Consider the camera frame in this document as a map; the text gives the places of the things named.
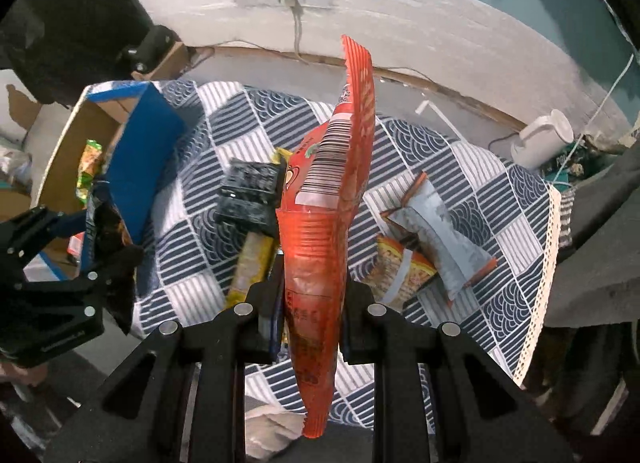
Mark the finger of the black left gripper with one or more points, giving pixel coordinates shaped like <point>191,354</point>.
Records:
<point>25,236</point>
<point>109,280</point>

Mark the dark foil snack pack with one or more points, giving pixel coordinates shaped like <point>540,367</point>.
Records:
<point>249,196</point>

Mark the white electric kettle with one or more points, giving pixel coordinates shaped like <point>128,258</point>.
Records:
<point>542,140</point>

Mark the orange noodle snack pack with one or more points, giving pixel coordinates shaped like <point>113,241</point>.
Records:
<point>397,274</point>

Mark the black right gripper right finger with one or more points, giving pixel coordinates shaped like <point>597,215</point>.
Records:
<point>437,395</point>

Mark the green bean snack bag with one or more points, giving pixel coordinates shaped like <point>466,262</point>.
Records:
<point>90,166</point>

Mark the silver orange-edged snack bag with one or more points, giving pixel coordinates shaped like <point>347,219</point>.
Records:
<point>459,262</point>

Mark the gold long cracker pack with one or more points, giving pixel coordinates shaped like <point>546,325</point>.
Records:
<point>255,256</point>

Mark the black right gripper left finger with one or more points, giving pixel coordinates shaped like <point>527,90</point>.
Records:
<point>179,396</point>

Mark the red translucent snack bag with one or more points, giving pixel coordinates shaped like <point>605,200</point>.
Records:
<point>324,184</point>

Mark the navy white patterned tablecloth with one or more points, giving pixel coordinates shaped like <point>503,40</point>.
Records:
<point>167,169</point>

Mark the blue cardboard box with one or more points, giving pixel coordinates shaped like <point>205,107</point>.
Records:
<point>138,130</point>

